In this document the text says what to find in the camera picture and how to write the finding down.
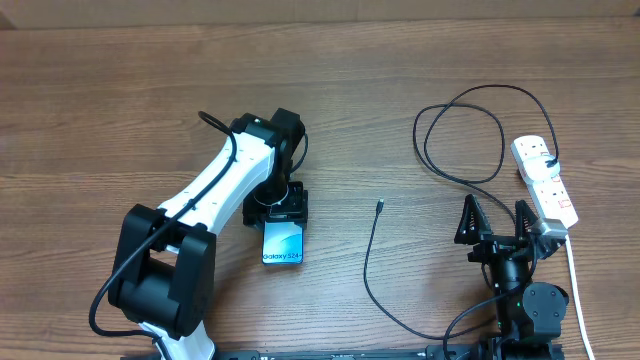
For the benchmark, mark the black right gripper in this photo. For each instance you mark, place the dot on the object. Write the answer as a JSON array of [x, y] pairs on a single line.
[[490, 244]]

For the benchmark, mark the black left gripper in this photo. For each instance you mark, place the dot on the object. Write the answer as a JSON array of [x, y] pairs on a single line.
[[295, 208]]

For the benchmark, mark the Galaxy S24 smartphone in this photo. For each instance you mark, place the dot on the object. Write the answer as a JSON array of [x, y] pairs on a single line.
[[283, 244]]

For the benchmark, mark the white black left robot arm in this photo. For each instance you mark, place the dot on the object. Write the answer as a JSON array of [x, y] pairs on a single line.
[[163, 273]]

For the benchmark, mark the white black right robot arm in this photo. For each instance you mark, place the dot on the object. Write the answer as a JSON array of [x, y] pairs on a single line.
[[528, 313]]

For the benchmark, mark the white charger adapter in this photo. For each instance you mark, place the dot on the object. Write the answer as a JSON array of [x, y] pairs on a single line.
[[540, 168]]

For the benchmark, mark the white power strip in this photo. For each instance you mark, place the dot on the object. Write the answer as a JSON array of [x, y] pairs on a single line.
[[550, 197]]

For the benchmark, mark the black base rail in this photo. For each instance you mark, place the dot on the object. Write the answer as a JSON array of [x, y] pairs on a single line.
[[432, 352]]

